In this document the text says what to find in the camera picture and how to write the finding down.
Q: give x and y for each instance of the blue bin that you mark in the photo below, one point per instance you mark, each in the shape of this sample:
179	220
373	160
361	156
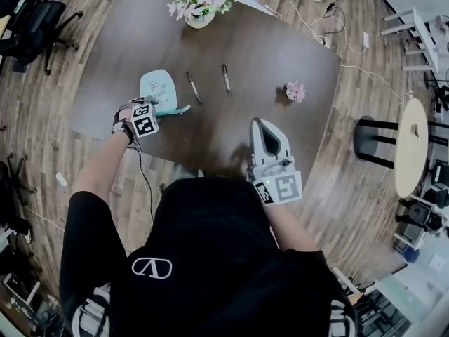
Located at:
411	255

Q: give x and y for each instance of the small pink flower pot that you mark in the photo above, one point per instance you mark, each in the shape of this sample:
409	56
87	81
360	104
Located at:
295	91

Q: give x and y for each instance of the mint green pencil case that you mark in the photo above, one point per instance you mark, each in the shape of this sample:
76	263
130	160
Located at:
158	86

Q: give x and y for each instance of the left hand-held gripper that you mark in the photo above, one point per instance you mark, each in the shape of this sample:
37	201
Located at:
144	123

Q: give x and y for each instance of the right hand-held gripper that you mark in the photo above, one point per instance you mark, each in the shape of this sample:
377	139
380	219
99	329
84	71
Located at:
287	188

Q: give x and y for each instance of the person's left hand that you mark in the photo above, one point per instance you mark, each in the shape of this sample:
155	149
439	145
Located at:
123	116

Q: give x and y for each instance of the black wristwatch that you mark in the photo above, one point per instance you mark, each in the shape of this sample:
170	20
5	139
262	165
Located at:
122	132

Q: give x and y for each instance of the small brown object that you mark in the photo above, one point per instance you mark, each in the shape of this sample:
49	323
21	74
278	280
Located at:
415	130

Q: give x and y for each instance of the person's right forearm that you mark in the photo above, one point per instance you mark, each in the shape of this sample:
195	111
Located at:
287	226

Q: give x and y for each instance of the round light wooden table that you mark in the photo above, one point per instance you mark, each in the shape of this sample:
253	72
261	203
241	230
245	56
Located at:
410	163

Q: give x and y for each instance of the white pot with pale flowers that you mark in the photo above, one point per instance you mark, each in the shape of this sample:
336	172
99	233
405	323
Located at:
198	19

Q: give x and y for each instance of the person's left forearm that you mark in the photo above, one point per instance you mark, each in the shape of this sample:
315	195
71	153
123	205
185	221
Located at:
101	167

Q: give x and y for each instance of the person's black shirt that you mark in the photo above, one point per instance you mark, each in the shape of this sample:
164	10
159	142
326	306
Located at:
210	258

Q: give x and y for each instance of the white power adapter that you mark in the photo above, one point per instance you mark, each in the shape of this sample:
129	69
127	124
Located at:
366	39

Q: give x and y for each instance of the black armchair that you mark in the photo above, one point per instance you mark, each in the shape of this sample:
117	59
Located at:
438	181

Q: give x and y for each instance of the white power strip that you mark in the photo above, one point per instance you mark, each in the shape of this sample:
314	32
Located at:
327	41

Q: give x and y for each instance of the black pen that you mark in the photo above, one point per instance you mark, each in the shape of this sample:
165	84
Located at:
194	87
226	79

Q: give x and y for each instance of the small white table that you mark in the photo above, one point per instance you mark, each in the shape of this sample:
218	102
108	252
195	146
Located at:
426	37

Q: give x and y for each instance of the white paper slip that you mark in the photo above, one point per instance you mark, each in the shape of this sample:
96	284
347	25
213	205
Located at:
61	179

